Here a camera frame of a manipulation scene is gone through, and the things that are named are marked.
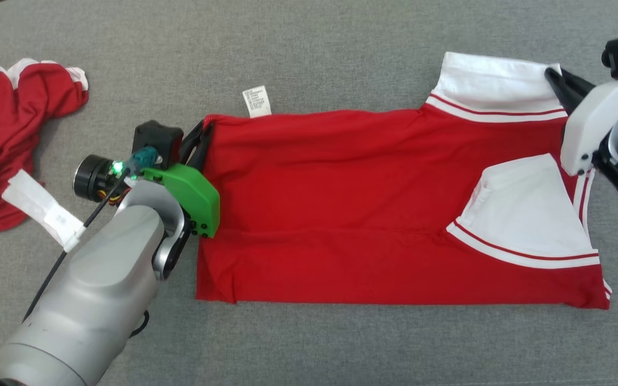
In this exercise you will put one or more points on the left green gripper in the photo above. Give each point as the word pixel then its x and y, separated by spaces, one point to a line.
pixel 193 198

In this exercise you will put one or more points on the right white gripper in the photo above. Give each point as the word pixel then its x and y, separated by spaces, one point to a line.
pixel 590 123

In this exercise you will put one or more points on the red jersey white striped trim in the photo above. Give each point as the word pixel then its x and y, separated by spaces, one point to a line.
pixel 341 203

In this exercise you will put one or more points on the red shorts number 23 print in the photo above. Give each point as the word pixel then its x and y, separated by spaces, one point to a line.
pixel 3 139

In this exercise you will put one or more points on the left gripper black motor cylinder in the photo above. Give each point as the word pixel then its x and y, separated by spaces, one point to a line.
pixel 92 177

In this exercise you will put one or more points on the grey fabric sofa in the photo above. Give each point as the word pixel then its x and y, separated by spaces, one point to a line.
pixel 309 343

